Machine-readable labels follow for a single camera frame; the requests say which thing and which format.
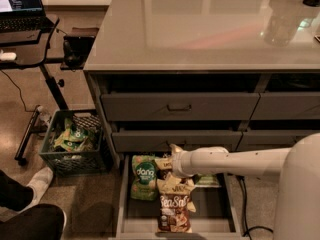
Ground grey middle left drawer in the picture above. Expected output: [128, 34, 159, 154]
[112, 130, 242, 152]

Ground green striped snack bag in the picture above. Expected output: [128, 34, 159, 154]
[193, 174, 220, 188]

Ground grey cabinet counter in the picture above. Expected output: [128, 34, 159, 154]
[84, 0, 320, 163]

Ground thin black cable left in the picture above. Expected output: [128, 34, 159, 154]
[0, 69, 38, 114]

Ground black rolling laptop stand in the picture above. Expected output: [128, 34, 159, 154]
[0, 13, 100, 167]

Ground black device on tray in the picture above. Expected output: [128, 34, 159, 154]
[63, 35, 95, 68]

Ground green dang rice chip bag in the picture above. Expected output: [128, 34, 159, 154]
[130, 155, 158, 201]

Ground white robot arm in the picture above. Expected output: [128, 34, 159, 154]
[171, 133, 320, 240]

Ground rear sea salt chip bag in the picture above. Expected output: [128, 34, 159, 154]
[155, 155, 173, 180]

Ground open bottom grey drawer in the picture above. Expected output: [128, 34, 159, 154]
[114, 156, 247, 240]

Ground open black laptop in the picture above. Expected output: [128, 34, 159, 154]
[0, 0, 54, 33]

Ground brown sea salt chip bag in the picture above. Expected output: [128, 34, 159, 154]
[157, 173, 196, 233]

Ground white computer mouse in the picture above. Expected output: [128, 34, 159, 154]
[0, 52, 17, 61]

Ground green plastic crate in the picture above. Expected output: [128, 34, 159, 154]
[39, 109, 112, 177]

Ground white shoe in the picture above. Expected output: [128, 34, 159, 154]
[20, 167, 53, 213]

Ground grey middle right drawer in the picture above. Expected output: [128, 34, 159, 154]
[237, 130, 317, 151]

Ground grey top left drawer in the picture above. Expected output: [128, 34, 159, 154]
[101, 92, 259, 121]

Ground black power cable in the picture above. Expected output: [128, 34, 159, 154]
[236, 174, 275, 240]

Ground black trouser leg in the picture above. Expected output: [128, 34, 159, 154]
[0, 170, 67, 240]

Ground green snack bags in crate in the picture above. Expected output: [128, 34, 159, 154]
[53, 118, 97, 152]

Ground grey top right drawer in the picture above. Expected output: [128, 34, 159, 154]
[252, 92, 320, 120]

